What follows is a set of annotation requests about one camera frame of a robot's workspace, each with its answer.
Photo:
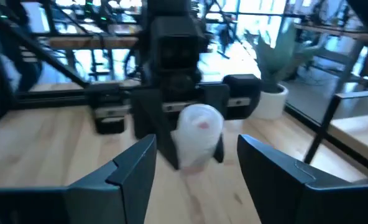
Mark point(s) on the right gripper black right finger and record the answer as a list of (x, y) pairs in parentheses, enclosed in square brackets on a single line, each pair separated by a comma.
[(289, 199)]

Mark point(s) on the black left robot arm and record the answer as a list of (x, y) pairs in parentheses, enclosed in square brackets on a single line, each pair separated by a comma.
[(171, 7)]

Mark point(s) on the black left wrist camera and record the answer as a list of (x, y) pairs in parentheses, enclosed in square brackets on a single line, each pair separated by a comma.
[(174, 53)]

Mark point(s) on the wooden shelf with black frame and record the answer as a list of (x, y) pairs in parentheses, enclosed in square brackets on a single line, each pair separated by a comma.
[(355, 133)]

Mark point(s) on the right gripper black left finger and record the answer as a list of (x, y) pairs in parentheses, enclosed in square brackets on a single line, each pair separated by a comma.
[(109, 199)]

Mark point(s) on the small clear bottle red pills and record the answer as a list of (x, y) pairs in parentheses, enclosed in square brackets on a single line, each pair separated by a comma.
[(198, 137)]

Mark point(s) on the green plant in white pot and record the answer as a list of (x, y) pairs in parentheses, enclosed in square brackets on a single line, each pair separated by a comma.
[(272, 102)]

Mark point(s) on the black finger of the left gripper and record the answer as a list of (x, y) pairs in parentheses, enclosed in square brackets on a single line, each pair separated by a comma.
[(218, 96), (153, 121)]

